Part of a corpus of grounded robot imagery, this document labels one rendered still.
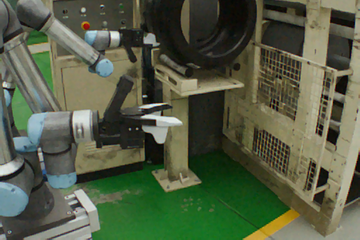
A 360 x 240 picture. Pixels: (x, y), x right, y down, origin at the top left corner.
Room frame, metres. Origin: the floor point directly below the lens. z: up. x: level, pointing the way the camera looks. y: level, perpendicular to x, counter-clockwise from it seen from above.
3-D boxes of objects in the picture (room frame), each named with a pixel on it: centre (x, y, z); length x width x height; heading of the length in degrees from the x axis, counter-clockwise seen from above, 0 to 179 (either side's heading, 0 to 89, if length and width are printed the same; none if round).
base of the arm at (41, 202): (0.81, 0.47, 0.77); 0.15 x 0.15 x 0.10
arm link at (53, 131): (0.70, 0.30, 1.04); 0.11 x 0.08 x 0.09; 100
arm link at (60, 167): (0.72, 0.30, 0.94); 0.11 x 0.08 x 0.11; 10
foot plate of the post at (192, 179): (2.07, 0.03, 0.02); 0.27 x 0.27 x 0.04; 25
